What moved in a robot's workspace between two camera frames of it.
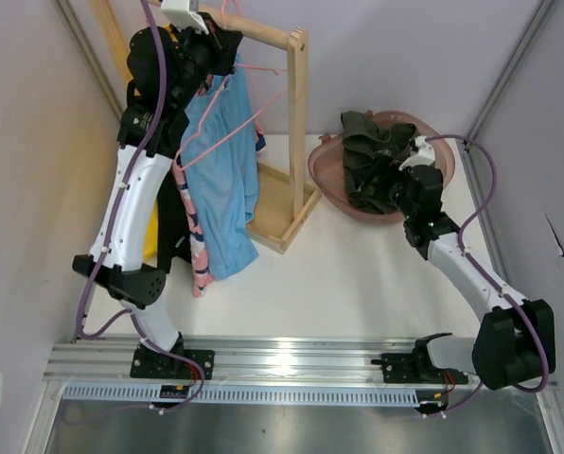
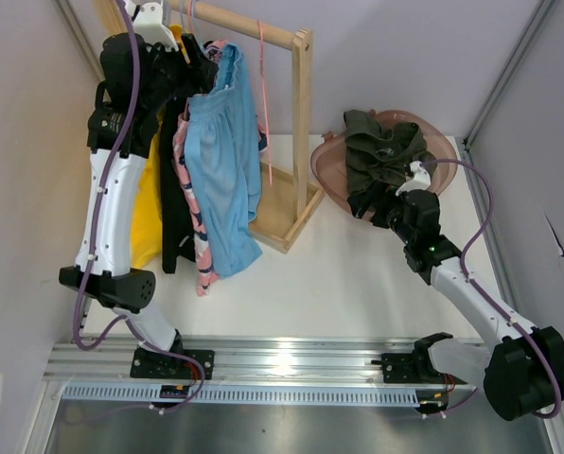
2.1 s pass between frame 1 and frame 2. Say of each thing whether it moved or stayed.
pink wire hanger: moved
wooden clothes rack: stayed
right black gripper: moved
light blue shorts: stayed
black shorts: stayed
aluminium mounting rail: stayed
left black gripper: moved
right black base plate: stayed
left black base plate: stayed
